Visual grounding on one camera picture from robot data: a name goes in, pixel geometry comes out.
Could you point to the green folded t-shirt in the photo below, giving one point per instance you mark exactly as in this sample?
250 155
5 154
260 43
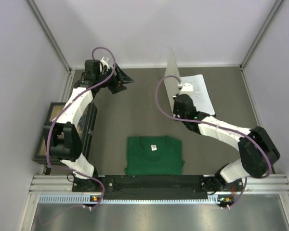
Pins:
154 156

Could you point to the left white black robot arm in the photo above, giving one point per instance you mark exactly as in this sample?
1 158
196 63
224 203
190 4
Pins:
61 136

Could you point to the white folder black inside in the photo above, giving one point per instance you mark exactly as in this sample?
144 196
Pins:
171 83

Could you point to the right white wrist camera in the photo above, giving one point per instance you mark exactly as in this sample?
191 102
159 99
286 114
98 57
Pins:
185 88

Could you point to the white printed paper stack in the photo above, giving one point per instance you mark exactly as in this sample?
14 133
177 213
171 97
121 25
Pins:
200 95

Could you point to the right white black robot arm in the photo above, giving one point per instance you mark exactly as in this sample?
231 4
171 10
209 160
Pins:
257 152

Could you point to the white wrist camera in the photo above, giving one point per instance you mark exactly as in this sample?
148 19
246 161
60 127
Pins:
185 88
104 64

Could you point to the left aluminium corner post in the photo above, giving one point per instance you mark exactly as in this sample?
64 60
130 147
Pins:
41 21

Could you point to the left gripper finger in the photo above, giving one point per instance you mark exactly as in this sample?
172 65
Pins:
117 89
122 77

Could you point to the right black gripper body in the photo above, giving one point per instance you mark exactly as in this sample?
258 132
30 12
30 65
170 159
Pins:
176 111

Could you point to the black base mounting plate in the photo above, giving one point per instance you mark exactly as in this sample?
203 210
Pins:
164 187

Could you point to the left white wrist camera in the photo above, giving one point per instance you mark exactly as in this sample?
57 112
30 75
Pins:
104 64

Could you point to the grey slotted cable duct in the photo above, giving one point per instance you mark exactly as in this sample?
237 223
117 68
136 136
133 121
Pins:
90 200

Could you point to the aluminium corner post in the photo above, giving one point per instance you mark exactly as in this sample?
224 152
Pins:
269 19
41 21

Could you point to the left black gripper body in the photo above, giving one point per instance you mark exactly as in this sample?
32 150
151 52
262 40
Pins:
112 80

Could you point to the right aluminium corner post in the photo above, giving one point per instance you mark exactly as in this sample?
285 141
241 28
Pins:
269 19

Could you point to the aluminium front rail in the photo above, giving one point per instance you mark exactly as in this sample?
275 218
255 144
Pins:
274 184

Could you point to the black glass-lid display box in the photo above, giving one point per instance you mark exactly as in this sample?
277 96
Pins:
85 128

